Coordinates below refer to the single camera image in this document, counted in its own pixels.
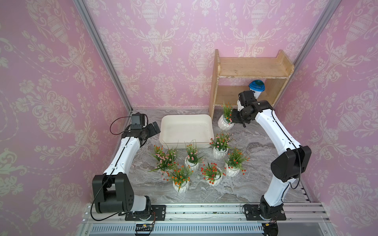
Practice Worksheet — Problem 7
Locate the potted plant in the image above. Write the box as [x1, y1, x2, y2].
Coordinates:
[218, 103, 234, 131]

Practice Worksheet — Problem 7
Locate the pink flower pot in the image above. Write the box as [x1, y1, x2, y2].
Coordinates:
[209, 132, 231, 160]
[151, 146, 178, 176]
[185, 142, 203, 172]

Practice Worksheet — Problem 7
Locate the orange flower pot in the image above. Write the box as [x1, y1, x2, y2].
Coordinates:
[167, 163, 194, 194]
[224, 148, 250, 177]

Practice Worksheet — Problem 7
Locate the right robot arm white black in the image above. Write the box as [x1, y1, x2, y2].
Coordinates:
[231, 101, 312, 219]

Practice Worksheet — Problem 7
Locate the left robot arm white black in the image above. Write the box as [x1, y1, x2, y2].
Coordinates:
[92, 122, 160, 214]

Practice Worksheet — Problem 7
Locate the white plastic storage box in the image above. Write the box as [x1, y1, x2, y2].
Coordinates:
[159, 114, 214, 149]

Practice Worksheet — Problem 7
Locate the blue lidded white cup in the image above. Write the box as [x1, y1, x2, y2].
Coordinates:
[249, 80, 265, 99]

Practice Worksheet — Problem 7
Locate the wooden two-tier shelf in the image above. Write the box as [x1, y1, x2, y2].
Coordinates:
[209, 49, 295, 119]

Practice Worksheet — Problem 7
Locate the red flower pot front centre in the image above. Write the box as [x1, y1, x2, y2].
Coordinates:
[201, 163, 225, 186]

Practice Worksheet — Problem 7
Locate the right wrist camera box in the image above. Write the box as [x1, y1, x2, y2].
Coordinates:
[238, 90, 257, 108]

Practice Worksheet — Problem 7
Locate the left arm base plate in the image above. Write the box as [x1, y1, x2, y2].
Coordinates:
[125, 205, 166, 221]

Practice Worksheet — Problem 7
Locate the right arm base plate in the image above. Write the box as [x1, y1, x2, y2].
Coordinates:
[242, 204, 286, 221]

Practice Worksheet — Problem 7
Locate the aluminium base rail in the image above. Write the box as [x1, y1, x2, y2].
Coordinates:
[76, 203, 337, 236]

